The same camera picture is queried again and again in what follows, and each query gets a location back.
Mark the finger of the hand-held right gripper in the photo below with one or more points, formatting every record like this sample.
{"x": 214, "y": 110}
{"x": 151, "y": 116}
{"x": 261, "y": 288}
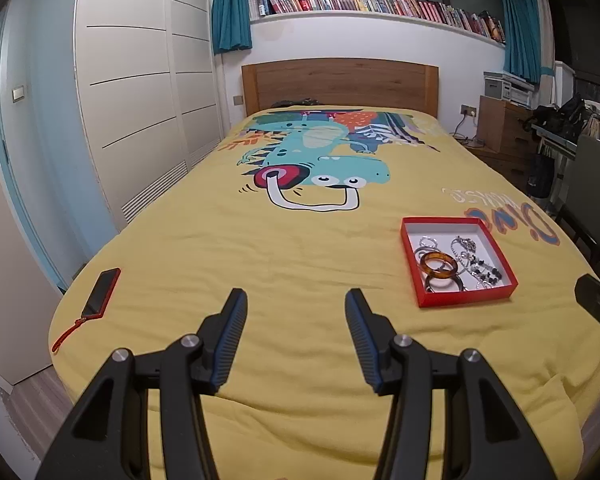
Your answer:
{"x": 597, "y": 300}

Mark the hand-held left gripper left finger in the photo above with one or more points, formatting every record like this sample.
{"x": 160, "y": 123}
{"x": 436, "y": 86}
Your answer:
{"x": 227, "y": 341}

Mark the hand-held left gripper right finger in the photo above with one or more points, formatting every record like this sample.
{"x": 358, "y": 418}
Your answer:
{"x": 365, "y": 345}

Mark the red jewelry box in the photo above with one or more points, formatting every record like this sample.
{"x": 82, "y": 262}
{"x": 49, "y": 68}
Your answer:
{"x": 457, "y": 299}

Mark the yellow printed blanket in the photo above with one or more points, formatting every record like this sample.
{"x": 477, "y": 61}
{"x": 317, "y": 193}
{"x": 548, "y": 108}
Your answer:
{"x": 280, "y": 260}

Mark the amber bangle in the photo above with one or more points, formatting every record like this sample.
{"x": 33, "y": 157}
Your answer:
{"x": 425, "y": 266}

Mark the dark chair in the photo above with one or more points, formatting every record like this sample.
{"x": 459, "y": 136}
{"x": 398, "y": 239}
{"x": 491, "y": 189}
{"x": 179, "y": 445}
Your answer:
{"x": 592, "y": 180}

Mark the phone in red case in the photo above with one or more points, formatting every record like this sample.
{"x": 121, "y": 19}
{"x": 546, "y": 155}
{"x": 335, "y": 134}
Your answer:
{"x": 101, "y": 294}

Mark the dark bag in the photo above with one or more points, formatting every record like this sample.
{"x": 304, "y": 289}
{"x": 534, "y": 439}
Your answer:
{"x": 560, "y": 117}

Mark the wooden dresser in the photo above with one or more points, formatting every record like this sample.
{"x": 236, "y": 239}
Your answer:
{"x": 500, "y": 130}

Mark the white printer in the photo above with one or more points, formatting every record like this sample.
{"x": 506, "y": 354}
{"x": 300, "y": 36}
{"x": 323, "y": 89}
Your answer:
{"x": 507, "y": 89}

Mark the white door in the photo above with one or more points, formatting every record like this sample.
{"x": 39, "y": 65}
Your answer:
{"x": 15, "y": 240}

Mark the wooden headboard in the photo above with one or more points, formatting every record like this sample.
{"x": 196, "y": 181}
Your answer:
{"x": 340, "y": 82}

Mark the white wardrobe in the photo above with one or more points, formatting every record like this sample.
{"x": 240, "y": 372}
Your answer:
{"x": 140, "y": 85}

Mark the teal curtain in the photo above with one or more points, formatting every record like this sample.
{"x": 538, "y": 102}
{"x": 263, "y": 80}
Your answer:
{"x": 231, "y": 5}
{"x": 522, "y": 35}

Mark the row of books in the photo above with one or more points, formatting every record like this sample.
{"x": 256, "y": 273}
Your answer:
{"x": 370, "y": 1}

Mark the wall socket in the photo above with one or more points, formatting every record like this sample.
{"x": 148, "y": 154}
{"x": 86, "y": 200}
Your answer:
{"x": 468, "y": 110}

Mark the light switch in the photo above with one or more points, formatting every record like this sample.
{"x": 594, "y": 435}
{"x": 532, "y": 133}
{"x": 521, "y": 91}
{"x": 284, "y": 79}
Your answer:
{"x": 18, "y": 93}

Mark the white wall shelf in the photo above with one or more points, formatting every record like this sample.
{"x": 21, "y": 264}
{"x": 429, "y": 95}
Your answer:
{"x": 380, "y": 17}

